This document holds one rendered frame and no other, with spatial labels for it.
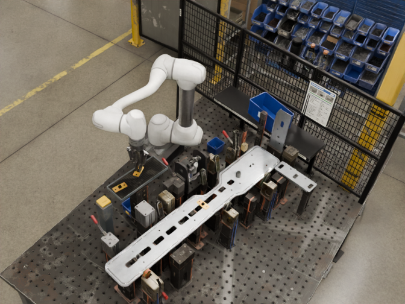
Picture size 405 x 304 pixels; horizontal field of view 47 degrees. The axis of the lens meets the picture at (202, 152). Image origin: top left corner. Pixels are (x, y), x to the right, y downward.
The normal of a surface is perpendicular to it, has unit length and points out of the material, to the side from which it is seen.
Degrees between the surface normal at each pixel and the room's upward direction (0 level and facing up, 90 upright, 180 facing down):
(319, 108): 90
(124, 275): 0
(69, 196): 0
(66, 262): 0
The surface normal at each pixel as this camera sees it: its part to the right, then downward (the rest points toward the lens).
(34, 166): 0.07, -0.69
